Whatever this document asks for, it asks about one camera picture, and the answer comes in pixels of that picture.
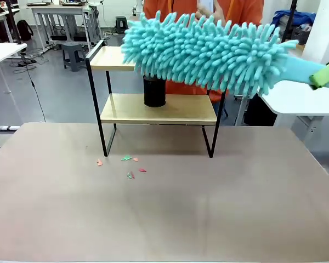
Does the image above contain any teal microfiber duster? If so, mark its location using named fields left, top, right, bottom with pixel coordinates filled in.
left=120, top=10, right=329, bottom=99

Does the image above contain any person's left hand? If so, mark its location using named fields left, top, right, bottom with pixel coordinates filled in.
left=195, top=4, right=226, bottom=21

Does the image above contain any white table rounded corner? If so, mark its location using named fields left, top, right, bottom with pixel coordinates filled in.
left=259, top=79, right=329, bottom=145

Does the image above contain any black tripod pole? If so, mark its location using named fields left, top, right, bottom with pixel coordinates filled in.
left=281, top=0, right=299, bottom=43

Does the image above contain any blue cloth pile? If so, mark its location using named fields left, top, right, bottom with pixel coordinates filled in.
left=271, top=9, right=316, bottom=31

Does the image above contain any black chair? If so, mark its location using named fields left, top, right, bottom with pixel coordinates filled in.
left=243, top=93, right=278, bottom=127

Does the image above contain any person in orange hoodie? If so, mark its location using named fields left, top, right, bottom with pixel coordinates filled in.
left=142, top=0, right=264, bottom=104

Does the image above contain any black cylindrical container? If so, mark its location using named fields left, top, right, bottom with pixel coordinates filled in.
left=143, top=73, right=167, bottom=108

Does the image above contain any grey plastic stool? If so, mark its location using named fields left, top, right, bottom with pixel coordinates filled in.
left=61, top=42, right=87, bottom=72

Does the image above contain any white metal desk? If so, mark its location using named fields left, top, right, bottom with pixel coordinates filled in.
left=30, top=2, right=92, bottom=53

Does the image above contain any black backpack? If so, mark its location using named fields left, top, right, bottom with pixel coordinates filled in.
left=16, top=19, right=34, bottom=42

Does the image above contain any black stand pole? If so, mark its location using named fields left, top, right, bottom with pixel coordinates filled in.
left=6, top=0, right=37, bottom=68

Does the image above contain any white side table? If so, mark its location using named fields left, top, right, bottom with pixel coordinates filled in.
left=0, top=42, right=28, bottom=95

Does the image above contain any white desk with clutter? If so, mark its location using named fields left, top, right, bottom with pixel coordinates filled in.
left=0, top=2, right=20, bottom=43

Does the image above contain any wooden shelf black metal frame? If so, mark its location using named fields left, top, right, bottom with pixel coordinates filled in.
left=84, top=39, right=227, bottom=159

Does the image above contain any black floor cable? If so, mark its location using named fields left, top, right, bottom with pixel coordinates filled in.
left=22, top=56, right=47, bottom=123

